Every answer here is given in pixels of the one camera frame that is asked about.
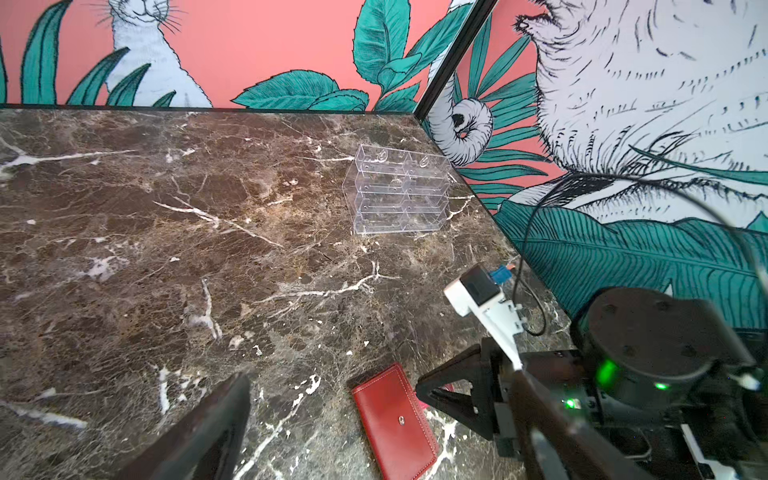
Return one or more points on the black right corner frame post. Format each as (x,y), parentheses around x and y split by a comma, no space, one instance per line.
(442,69)

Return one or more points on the clear acrylic compartment organizer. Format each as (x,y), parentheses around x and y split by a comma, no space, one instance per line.
(396,191)

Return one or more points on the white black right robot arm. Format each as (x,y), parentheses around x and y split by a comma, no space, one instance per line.
(654,388)

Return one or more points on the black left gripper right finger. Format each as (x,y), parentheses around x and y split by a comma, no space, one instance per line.
(555,446)

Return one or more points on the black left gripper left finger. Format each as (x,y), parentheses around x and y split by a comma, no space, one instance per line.
(205,443)

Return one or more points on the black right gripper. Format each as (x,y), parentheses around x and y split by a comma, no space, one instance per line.
(560,376)

